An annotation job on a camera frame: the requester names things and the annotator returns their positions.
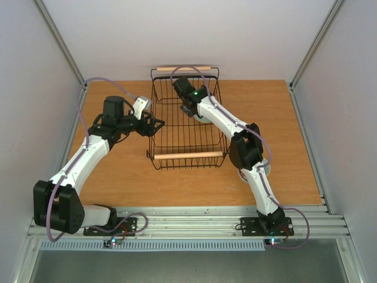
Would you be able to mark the right small circuit board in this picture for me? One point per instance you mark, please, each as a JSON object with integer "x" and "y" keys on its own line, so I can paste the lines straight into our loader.
{"x": 274, "y": 241}

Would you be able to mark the left small circuit board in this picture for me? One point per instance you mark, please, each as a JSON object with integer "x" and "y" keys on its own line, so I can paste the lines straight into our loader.
{"x": 113, "y": 243}

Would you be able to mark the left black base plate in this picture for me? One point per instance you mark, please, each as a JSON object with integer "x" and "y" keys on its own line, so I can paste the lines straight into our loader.
{"x": 129, "y": 224}

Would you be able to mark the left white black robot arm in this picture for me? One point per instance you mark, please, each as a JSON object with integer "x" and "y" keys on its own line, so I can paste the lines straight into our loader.
{"x": 57, "y": 204}

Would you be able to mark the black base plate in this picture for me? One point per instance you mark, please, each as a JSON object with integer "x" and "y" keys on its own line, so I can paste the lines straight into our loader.
{"x": 129, "y": 224}
{"x": 250, "y": 226}

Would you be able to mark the small circuit board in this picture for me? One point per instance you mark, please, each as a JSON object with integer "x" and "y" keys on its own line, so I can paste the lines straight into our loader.
{"x": 113, "y": 243}
{"x": 274, "y": 241}

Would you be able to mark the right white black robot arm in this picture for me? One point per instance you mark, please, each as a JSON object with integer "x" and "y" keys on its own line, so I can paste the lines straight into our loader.
{"x": 245, "y": 151}

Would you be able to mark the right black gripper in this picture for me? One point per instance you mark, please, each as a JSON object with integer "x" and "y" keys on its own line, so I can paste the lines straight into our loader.
{"x": 187, "y": 107}

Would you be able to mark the white blue patterned bowl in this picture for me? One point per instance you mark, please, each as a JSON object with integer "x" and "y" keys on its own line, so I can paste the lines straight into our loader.
{"x": 267, "y": 170}

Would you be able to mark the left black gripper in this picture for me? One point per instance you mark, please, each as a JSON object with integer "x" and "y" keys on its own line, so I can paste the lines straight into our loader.
{"x": 151, "y": 131}

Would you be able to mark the black wire dish rack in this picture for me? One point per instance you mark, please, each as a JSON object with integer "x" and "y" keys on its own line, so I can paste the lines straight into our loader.
{"x": 183, "y": 142}

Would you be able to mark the celadon green bowl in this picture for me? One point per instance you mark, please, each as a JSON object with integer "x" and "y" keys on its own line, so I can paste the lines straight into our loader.
{"x": 201, "y": 119}

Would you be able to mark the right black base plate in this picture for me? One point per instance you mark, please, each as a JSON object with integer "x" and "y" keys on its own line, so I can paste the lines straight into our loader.
{"x": 250, "y": 226}

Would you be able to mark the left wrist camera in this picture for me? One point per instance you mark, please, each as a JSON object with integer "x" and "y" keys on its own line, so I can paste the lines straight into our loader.
{"x": 141, "y": 104}

